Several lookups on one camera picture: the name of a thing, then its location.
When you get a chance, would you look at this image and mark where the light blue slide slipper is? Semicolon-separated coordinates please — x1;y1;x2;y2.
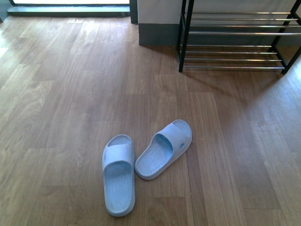
102;134;135;217

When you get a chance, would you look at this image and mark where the black metal shoe rack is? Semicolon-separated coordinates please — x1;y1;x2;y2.
176;0;301;74

